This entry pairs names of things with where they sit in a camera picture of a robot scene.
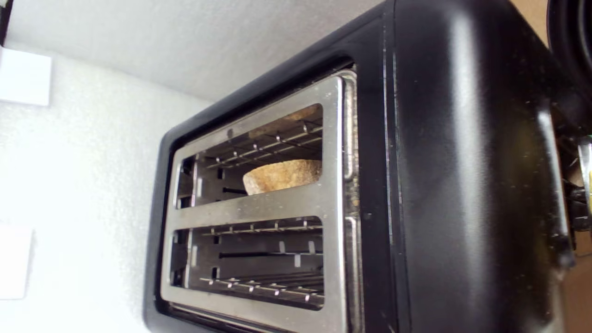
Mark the black two-slot toaster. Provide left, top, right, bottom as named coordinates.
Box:
left=142, top=0, right=584, bottom=333

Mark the black plate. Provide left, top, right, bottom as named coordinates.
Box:
left=547, top=0, right=592, bottom=100

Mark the brown bread slice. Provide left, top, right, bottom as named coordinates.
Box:
left=242, top=159, right=323, bottom=196

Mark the white wall clip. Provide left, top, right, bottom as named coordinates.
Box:
left=0, top=46, right=52, bottom=107

